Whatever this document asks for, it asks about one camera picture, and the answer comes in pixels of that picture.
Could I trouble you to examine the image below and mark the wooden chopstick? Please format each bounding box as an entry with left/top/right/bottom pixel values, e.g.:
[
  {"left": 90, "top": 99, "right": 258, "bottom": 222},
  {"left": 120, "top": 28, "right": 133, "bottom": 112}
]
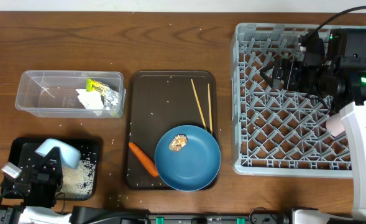
[
  {"left": 208, "top": 83, "right": 213, "bottom": 135},
  {"left": 191, "top": 79, "right": 207, "bottom": 130}
]

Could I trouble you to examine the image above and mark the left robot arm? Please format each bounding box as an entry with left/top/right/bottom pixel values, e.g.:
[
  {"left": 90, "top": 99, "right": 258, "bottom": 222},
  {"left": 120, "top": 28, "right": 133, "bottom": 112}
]
[{"left": 0, "top": 146, "right": 151, "bottom": 224}]

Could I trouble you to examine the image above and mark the clear plastic bin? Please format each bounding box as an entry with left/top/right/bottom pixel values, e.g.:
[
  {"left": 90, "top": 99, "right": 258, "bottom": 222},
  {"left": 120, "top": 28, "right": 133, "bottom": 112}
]
[{"left": 15, "top": 70, "right": 126, "bottom": 118}]

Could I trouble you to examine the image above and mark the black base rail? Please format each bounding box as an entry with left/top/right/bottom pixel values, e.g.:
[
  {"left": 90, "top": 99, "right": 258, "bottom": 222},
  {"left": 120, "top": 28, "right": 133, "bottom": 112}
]
[{"left": 120, "top": 205, "right": 354, "bottom": 224}]

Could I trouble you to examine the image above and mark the pink plastic cup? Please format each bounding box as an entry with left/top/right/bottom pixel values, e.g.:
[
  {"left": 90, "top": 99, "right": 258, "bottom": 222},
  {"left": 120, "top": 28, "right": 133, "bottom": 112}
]
[{"left": 326, "top": 113, "right": 345, "bottom": 137}]

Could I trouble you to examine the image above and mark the blue plate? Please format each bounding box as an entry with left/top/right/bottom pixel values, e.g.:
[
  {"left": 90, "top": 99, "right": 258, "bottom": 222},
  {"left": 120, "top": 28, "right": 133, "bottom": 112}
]
[{"left": 154, "top": 125, "right": 221, "bottom": 192}]

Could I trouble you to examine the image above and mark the white rice pile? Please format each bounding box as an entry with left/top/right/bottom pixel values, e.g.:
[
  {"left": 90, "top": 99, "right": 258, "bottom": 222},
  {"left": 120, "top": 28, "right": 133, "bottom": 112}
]
[{"left": 60, "top": 160, "right": 96, "bottom": 200}]

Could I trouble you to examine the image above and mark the gold foil wrapper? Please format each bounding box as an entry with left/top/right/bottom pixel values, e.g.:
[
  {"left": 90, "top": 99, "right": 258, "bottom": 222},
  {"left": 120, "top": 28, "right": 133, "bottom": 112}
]
[{"left": 169, "top": 134, "right": 188, "bottom": 152}]

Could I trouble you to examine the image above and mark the grey dishwasher rack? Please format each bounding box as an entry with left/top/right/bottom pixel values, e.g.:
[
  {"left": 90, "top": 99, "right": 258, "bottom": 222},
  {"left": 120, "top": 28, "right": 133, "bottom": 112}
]
[{"left": 231, "top": 23, "right": 366, "bottom": 178}]

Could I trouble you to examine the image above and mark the orange carrot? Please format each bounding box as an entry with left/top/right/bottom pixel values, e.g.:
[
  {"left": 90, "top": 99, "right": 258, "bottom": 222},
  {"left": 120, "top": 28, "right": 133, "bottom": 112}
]
[{"left": 129, "top": 142, "right": 159, "bottom": 177}]

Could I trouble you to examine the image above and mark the brown serving tray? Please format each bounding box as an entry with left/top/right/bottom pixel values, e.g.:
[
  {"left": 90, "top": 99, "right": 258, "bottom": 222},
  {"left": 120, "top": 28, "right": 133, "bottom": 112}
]
[{"left": 124, "top": 70, "right": 218, "bottom": 190}]

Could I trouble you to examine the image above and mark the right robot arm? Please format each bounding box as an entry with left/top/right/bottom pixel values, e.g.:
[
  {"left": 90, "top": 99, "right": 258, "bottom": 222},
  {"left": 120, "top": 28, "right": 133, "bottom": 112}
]
[{"left": 260, "top": 26, "right": 366, "bottom": 223}]

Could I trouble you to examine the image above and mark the light blue rice bowl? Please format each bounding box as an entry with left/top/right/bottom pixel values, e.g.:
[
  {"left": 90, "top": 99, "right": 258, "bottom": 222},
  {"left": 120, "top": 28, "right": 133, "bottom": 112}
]
[{"left": 35, "top": 139, "right": 81, "bottom": 169}]

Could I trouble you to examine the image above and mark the white crumpled napkin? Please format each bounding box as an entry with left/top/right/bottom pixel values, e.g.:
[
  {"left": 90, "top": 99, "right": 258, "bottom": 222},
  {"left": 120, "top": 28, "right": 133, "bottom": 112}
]
[{"left": 76, "top": 89, "right": 104, "bottom": 116}]

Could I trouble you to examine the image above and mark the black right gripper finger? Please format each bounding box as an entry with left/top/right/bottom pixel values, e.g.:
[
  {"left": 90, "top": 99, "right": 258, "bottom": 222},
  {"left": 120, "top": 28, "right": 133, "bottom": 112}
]
[
  {"left": 260, "top": 60, "right": 280, "bottom": 78},
  {"left": 260, "top": 73, "right": 278, "bottom": 89}
]

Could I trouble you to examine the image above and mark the black bin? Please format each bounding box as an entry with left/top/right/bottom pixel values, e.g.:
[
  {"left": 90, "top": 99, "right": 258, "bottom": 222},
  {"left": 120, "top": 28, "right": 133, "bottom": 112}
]
[{"left": 8, "top": 137, "right": 101, "bottom": 201}]

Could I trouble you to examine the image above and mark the yellow snack wrapper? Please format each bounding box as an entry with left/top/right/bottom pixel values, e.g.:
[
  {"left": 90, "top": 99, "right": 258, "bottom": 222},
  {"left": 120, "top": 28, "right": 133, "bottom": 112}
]
[{"left": 86, "top": 78, "right": 119, "bottom": 109}]

